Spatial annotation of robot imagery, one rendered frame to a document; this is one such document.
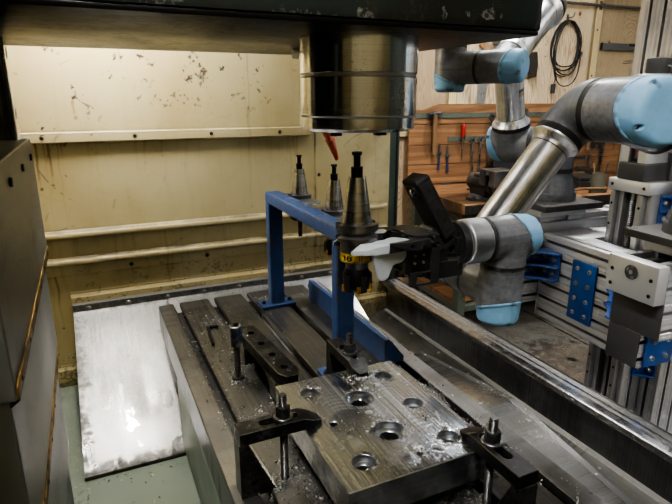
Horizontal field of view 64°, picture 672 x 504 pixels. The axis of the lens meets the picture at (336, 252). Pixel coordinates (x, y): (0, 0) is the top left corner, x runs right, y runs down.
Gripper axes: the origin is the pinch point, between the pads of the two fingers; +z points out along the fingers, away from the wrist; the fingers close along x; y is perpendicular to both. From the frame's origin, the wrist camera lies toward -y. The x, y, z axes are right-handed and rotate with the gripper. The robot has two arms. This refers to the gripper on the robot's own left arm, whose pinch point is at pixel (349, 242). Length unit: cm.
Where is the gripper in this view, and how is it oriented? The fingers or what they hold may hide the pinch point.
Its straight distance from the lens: 79.4
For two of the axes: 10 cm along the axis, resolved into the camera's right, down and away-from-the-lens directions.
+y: 0.0, 9.6, 2.7
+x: -4.2, -2.5, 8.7
